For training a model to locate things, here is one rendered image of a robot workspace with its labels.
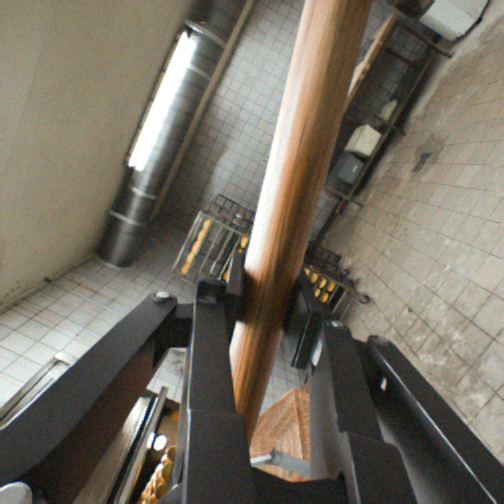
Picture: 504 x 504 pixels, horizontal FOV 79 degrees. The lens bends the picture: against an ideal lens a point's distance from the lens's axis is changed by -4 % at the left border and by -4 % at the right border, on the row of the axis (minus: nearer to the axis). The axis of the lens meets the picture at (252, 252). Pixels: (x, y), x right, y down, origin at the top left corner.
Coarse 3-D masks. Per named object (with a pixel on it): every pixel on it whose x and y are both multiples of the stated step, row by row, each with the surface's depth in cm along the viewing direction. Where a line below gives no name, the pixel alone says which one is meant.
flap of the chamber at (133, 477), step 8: (160, 400) 178; (160, 408) 173; (160, 416) 187; (152, 424) 161; (152, 432) 161; (144, 440) 151; (144, 448) 147; (144, 456) 153; (136, 464) 139; (136, 472) 135; (128, 480) 131; (136, 480) 146; (128, 488) 128; (128, 496) 129
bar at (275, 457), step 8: (264, 456) 126; (272, 456) 123; (280, 456) 124; (288, 456) 126; (256, 464) 125; (272, 464) 126; (280, 464) 124; (288, 464) 123; (296, 464) 124; (304, 464) 126; (296, 472) 125; (304, 472) 125
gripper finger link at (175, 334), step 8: (184, 304) 13; (192, 304) 14; (176, 312) 13; (184, 312) 13; (192, 312) 13; (176, 320) 12; (184, 320) 12; (168, 328) 12; (176, 328) 12; (184, 328) 12; (160, 336) 12; (168, 336) 12; (176, 336) 12; (184, 336) 13; (160, 344) 12; (168, 344) 12; (176, 344) 13; (184, 344) 13
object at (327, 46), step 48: (336, 0) 13; (336, 48) 13; (288, 96) 14; (336, 96) 14; (288, 144) 14; (288, 192) 15; (288, 240) 15; (288, 288) 16; (240, 336) 17; (240, 384) 18
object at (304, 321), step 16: (304, 272) 19; (304, 288) 16; (304, 304) 14; (288, 320) 17; (304, 320) 14; (320, 320) 14; (288, 336) 16; (304, 336) 14; (288, 352) 15; (304, 352) 14; (304, 368) 14
